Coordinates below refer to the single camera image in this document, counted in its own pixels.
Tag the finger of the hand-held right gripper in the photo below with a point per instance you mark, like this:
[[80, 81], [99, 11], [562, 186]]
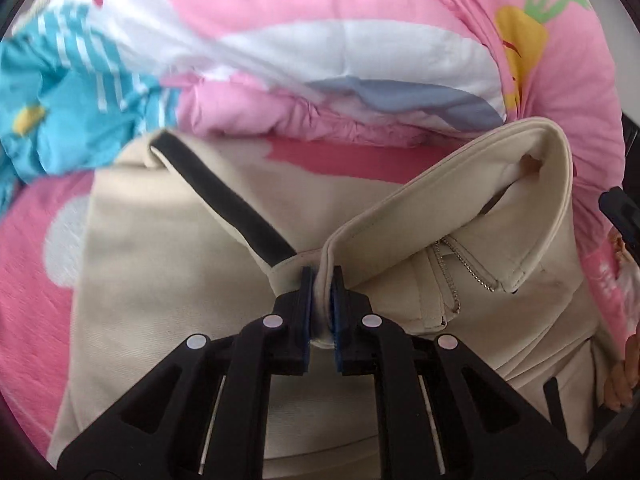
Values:
[[622, 210]]

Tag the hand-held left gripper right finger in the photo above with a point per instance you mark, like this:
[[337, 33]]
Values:
[[339, 320]]

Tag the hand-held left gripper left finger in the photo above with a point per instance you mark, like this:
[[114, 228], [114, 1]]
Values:
[[306, 330]]

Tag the cream zip jacket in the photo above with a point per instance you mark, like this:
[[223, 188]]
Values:
[[175, 260]]

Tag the person's right hand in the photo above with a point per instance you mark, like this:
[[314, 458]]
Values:
[[625, 380]]

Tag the dark headboard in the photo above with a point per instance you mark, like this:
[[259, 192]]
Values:
[[632, 135]]

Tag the pink floral bed blanket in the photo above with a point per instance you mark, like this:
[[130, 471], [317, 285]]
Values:
[[30, 285]]

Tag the pink and blue printed quilt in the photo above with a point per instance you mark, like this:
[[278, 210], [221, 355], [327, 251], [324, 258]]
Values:
[[300, 35]]

